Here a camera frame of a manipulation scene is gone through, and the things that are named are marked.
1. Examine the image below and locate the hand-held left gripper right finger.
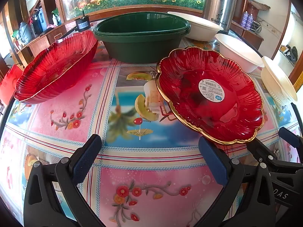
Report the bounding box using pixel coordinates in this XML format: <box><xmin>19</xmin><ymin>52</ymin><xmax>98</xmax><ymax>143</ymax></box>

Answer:
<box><xmin>196</xmin><ymin>137</ymin><xmax>276</xmax><ymax>227</ymax></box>

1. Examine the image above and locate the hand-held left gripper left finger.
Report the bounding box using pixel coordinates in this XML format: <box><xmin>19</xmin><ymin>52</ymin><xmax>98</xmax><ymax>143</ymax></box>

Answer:
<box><xmin>23</xmin><ymin>134</ymin><xmax>107</xmax><ymax>227</ymax></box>

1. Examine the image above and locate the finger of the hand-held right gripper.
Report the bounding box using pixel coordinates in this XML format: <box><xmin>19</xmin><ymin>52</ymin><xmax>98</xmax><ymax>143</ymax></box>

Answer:
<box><xmin>279</xmin><ymin>128</ymin><xmax>303</xmax><ymax>148</ymax></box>
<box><xmin>246</xmin><ymin>138</ymin><xmax>303</xmax><ymax>174</ymax></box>

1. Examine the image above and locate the cream ribbed paper bowl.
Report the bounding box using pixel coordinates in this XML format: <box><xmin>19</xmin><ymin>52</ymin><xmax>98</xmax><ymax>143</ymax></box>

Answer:
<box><xmin>261</xmin><ymin>56</ymin><xmax>298</xmax><ymax>106</ymax></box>

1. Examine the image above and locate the red scalloped gold-rimmed plate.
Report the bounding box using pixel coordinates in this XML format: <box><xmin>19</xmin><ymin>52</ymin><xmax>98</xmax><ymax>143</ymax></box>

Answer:
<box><xmin>155</xmin><ymin>47</ymin><xmax>265</xmax><ymax>145</ymax></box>

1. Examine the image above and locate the white paper bowl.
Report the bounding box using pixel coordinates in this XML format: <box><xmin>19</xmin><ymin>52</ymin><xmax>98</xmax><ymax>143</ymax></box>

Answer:
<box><xmin>215</xmin><ymin>33</ymin><xmax>265</xmax><ymax>73</ymax></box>
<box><xmin>167</xmin><ymin>11</ymin><xmax>224</xmax><ymax>41</ymax></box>

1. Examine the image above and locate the red ribbed glass bowl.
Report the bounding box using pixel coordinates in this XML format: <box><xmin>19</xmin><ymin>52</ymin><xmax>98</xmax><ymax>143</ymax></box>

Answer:
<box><xmin>14</xmin><ymin>31</ymin><xmax>98</xmax><ymax>104</ymax></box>

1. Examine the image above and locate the dark green plastic basin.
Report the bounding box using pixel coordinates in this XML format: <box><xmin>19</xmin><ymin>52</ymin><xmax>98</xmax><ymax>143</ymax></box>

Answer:
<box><xmin>93</xmin><ymin>14</ymin><xmax>191</xmax><ymax>64</ymax></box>

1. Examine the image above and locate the printed fruit and flower tablecloth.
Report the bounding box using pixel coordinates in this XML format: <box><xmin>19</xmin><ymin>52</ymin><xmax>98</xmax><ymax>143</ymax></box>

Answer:
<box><xmin>0</xmin><ymin>37</ymin><xmax>303</xmax><ymax>227</ymax></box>

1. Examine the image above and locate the dark bag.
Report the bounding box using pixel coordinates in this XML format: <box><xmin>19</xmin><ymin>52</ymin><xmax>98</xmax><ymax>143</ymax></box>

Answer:
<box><xmin>280</xmin><ymin>44</ymin><xmax>298</xmax><ymax>63</ymax></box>

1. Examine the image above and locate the red gift bag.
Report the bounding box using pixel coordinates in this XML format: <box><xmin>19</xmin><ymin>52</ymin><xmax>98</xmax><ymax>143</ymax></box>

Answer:
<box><xmin>0</xmin><ymin>64</ymin><xmax>24</xmax><ymax>107</ymax></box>

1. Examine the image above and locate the wooden side cabinet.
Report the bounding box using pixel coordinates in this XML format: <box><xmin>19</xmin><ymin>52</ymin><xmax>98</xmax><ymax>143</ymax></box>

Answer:
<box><xmin>231</xmin><ymin>20</ymin><xmax>264</xmax><ymax>50</ymax></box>

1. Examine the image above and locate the small black jar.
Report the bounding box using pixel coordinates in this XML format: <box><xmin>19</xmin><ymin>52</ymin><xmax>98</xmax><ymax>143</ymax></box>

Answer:
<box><xmin>75</xmin><ymin>11</ymin><xmax>91</xmax><ymax>32</ymax></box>

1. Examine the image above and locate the woven basket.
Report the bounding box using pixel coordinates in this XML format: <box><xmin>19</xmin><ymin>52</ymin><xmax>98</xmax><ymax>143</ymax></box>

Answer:
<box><xmin>246</xmin><ymin>0</ymin><xmax>270</xmax><ymax>17</ymax></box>

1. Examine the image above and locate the grey kettle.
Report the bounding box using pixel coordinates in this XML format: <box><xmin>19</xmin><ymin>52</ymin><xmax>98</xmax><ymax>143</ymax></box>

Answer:
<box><xmin>18</xmin><ymin>21</ymin><xmax>32</xmax><ymax>43</ymax></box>

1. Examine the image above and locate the black appliance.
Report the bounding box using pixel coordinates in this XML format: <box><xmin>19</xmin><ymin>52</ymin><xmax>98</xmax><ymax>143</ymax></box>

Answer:
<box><xmin>30</xmin><ymin>11</ymin><xmax>44</xmax><ymax>37</ymax></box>

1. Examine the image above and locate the blue bottle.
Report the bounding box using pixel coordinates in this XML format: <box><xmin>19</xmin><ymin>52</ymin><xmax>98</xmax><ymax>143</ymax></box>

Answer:
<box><xmin>39</xmin><ymin>7</ymin><xmax>49</xmax><ymax>31</ymax></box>

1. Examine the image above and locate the stainless steel thermos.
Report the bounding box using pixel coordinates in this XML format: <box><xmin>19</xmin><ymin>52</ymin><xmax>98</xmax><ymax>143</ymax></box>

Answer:
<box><xmin>202</xmin><ymin>0</ymin><xmax>238</xmax><ymax>35</ymax></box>

